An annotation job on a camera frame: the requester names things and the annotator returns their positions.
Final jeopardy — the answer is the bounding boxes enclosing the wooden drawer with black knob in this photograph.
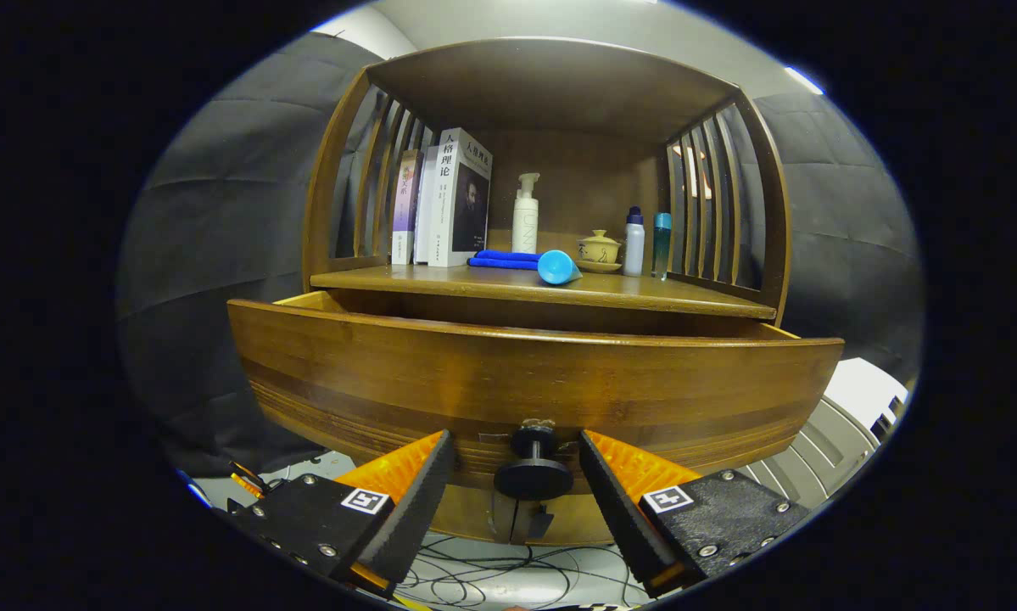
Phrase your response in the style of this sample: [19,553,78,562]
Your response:
[226,290,846,502]

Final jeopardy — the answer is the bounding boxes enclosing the blue folded cloth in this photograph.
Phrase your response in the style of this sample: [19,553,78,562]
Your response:
[467,249,547,271]

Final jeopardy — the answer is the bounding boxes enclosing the thin white book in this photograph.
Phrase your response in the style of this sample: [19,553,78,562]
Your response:
[413,146,441,265]

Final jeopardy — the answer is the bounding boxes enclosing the black floor cables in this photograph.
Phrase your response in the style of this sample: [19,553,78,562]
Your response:
[389,535,653,610]

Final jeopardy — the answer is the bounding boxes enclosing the orange black tool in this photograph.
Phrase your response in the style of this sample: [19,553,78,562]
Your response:
[226,461,288,502]

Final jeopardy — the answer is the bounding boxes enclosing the white bottle with blue cap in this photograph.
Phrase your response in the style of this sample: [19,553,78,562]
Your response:
[623,206,645,277]

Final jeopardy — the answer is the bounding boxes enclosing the yellow ceramic lidded teacup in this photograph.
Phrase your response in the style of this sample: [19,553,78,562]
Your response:
[579,229,623,264]

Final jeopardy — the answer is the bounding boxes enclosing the wooden countertop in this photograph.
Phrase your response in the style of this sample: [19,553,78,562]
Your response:
[309,261,779,322]

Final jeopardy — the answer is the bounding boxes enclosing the blue white cosmetic tube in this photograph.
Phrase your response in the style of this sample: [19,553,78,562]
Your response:
[537,249,584,287]

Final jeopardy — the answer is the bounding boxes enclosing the wooden cabinet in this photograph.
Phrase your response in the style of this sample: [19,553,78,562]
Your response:
[301,36,793,548]

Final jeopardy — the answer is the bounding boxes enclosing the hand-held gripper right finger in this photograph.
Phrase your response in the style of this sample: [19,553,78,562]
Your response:
[578,429,814,595]

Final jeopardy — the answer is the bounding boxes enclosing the white book with portrait cover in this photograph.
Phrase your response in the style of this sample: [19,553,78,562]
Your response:
[427,127,494,269]

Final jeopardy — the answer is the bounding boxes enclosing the white pump bottle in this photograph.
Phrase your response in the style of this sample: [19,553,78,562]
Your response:
[511,172,541,254]

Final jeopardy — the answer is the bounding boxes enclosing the white filing cabinet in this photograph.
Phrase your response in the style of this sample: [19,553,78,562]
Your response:
[737,356,909,510]

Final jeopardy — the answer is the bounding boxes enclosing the purple spine book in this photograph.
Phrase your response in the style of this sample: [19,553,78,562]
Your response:
[390,149,424,266]

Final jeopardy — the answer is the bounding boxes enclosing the teal bottle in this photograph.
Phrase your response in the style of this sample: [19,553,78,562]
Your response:
[651,212,673,281]

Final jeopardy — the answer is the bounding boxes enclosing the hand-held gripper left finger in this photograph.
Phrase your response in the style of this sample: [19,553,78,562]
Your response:
[226,429,456,600]

